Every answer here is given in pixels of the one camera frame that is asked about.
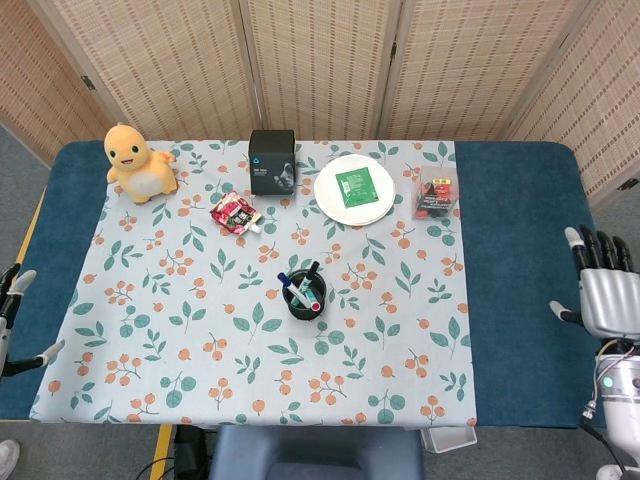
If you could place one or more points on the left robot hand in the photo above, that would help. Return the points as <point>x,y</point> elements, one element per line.
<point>5,310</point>

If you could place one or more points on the white plastic bin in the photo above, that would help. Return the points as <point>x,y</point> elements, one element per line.
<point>450,440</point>

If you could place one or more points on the clear plastic snack box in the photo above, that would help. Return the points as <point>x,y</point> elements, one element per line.
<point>434,197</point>

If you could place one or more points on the white shoe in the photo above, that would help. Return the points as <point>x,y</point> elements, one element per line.
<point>614,474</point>
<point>9,455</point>

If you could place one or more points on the yellow plush dinosaur toy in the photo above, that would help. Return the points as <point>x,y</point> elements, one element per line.
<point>140,175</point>

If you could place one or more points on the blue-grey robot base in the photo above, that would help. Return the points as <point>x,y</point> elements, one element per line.
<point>315,455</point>

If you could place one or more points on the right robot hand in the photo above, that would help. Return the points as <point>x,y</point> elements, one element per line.
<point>610,300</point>

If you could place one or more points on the floral tablecloth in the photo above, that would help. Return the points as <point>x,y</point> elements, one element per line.
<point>200,350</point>

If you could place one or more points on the black cardboard box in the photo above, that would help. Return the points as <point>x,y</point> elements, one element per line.
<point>270,165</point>

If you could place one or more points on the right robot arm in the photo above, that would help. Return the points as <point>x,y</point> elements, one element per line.
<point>620,400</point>

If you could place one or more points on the blue whiteboard marker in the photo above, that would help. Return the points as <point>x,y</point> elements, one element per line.
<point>292,290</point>

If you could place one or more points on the red drink pouch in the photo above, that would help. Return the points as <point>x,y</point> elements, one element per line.
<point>232,215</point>

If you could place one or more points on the white paper plate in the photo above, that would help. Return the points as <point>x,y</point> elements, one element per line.
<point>330,200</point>

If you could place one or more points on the green marker with black cap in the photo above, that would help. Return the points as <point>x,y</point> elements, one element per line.
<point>313,270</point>

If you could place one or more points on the green marker with red cap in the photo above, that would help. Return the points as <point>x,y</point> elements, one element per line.
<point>315,306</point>

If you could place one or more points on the bamboo folding screen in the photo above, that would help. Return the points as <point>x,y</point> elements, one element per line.
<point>320,65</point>

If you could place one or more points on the green sachet packet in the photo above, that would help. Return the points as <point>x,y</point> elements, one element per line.
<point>356,186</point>

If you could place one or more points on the black mesh pen holder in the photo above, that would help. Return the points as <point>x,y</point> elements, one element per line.
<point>300,314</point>

